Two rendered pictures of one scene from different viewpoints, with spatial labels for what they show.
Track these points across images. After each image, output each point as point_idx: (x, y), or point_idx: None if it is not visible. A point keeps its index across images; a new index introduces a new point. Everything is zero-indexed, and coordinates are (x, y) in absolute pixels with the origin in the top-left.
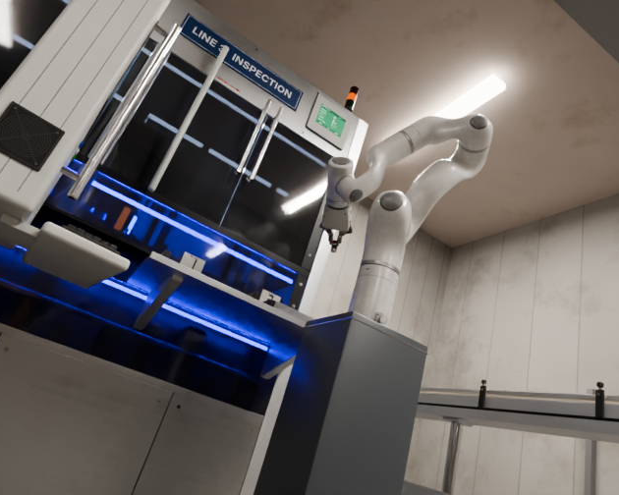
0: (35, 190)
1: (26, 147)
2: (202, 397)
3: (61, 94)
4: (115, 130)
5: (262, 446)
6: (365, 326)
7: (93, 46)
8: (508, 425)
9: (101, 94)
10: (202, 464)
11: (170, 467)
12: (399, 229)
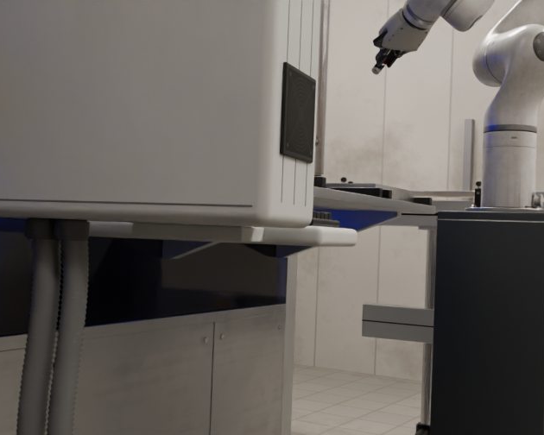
0: (312, 192)
1: (303, 134)
2: (237, 312)
3: (303, 14)
4: (328, 39)
5: (289, 337)
6: None
7: None
8: None
9: None
10: (251, 387)
11: (230, 409)
12: None
